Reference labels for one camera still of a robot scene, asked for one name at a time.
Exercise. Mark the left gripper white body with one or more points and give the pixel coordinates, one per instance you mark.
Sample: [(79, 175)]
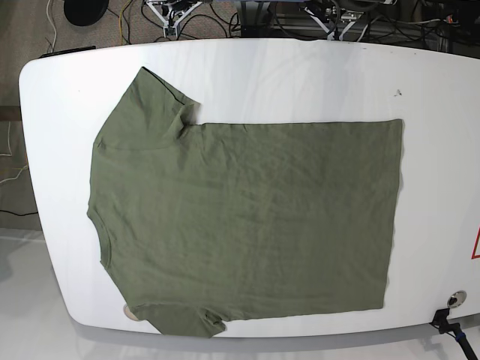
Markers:
[(334, 20)]

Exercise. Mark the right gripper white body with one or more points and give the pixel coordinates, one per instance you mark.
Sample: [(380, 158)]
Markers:
[(171, 13)]

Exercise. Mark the olive green T-shirt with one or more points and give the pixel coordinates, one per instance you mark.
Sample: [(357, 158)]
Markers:
[(202, 224)]

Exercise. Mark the black round stand base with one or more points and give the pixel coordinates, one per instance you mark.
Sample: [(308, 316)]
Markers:
[(84, 12)]

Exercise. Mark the black flat device on edge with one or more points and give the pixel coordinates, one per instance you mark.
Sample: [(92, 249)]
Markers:
[(67, 51)]

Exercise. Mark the left table grommet hole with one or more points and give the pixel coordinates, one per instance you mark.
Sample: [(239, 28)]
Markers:
[(129, 314)]

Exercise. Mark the table grommet hole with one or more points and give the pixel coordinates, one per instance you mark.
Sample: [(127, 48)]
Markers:
[(129, 314), (457, 299)]

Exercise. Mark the right table grommet hole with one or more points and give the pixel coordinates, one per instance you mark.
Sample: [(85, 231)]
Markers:
[(457, 299)]

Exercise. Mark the aluminium frame base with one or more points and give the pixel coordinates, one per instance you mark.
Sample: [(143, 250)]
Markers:
[(259, 19)]

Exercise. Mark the black clamp with cable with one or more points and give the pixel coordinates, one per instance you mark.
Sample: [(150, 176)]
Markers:
[(441, 323)]

